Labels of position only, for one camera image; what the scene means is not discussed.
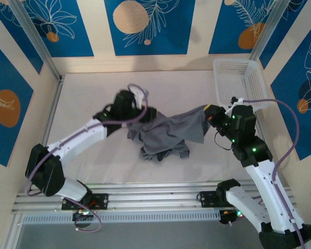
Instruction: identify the aluminium frame leg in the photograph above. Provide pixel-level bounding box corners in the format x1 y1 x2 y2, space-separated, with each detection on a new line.
2 214 25 249

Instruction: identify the grey t-shirt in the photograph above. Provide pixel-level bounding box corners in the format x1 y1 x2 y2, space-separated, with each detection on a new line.
126 105 210 162

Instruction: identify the white plastic mesh basket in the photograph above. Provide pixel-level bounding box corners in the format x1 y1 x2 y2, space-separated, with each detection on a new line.
213 58 271 109

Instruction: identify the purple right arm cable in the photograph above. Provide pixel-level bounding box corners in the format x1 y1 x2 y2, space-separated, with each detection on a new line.
241 98 306 249

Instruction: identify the aluminium side rail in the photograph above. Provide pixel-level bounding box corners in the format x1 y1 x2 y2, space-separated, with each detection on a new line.
40 75 66 148

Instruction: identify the grey slotted cable duct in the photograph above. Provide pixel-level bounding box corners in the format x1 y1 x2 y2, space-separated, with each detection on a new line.
22 210 221 224

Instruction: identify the black controller board with LEDs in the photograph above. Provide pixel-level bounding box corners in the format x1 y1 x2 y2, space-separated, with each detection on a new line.
72 209 94 229
219 207 249 226

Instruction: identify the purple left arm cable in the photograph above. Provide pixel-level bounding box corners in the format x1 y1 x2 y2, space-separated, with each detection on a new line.
24 83 149 233

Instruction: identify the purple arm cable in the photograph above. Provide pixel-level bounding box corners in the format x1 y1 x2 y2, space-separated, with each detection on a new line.
24 83 149 233
241 98 306 249

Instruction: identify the aluminium frame post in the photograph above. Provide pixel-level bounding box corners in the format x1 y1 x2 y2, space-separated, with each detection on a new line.
249 0 292 62
9 0 62 81

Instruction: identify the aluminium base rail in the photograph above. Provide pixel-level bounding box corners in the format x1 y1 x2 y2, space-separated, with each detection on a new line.
11 181 298 215

